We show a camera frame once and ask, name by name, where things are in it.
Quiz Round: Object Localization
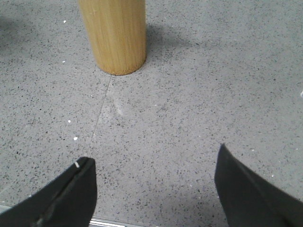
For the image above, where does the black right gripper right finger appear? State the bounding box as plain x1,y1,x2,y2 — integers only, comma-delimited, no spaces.
214,144,303,227

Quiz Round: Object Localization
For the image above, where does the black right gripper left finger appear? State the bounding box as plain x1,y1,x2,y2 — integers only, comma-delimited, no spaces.
0,157,97,227

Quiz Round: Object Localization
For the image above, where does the bamboo cylinder holder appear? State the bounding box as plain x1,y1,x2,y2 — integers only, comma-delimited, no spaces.
79,0,147,76

